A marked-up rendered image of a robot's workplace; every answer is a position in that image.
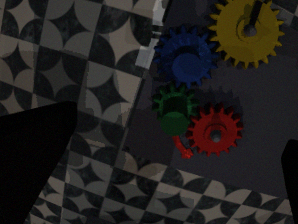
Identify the yellow gear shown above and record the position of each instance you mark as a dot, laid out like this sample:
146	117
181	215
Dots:
229	31

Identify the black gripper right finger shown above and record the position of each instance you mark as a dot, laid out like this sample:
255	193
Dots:
289	163

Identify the red gear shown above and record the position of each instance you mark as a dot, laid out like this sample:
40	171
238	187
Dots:
214	119

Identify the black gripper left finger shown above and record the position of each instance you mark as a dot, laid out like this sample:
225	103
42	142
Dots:
32	143

